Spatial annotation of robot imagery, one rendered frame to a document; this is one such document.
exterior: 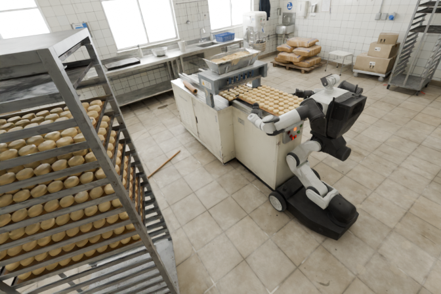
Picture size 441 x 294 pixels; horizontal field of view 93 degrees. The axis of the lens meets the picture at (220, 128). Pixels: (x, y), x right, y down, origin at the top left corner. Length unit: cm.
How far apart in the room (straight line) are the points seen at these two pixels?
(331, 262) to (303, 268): 23
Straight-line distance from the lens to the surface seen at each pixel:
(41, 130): 86
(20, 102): 83
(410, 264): 243
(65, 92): 74
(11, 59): 75
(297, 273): 208
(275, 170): 217
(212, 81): 209
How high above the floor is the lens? 190
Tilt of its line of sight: 33 degrees down
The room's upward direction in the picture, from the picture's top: 6 degrees counter-clockwise
